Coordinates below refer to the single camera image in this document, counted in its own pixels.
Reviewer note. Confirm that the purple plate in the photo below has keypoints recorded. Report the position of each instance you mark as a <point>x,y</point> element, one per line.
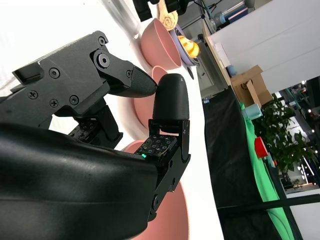
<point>183,54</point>

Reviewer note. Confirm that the light teal cup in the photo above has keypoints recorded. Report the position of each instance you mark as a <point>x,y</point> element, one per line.
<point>253,112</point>

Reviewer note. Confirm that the white partition panel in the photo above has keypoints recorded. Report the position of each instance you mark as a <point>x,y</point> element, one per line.
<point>275,42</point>

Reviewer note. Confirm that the green leafy plant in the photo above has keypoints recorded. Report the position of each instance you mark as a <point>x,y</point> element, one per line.
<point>282,135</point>

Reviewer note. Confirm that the brown cardboard box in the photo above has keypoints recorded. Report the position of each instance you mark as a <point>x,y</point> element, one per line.
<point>260,85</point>

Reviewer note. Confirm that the yellow toy bread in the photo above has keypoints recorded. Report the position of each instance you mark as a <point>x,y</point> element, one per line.
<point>191,46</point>

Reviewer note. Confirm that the white paper sheet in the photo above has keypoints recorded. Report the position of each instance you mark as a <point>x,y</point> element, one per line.
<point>222,55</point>

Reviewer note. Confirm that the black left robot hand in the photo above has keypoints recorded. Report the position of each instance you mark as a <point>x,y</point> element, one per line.
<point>143,8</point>

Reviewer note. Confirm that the black backdrop cloth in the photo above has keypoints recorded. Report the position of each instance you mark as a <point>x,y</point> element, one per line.
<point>225,150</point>

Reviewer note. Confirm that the pink plastic bowl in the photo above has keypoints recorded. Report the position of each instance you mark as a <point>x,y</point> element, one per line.
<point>172,217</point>
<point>142,110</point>
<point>160,42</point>

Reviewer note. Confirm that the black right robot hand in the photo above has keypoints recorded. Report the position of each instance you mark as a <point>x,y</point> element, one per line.
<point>75,180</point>

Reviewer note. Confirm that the red cup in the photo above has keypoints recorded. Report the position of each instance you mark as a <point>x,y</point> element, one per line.
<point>260,147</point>

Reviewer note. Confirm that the small blue cup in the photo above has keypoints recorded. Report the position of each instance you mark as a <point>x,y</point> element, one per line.
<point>232,70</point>

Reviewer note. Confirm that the green cloth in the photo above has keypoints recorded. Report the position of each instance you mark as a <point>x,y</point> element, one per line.
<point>260,180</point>

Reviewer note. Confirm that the wooden table board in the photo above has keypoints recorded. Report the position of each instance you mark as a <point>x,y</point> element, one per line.
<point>215,53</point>

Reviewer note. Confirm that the beige swirl toy roll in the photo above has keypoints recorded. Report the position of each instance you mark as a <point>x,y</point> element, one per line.
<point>170,21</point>

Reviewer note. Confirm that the black metal pole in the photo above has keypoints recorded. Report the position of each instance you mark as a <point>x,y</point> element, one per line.
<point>287,203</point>

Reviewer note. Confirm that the black round table grommet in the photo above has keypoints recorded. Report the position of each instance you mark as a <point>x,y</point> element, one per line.
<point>190,72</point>

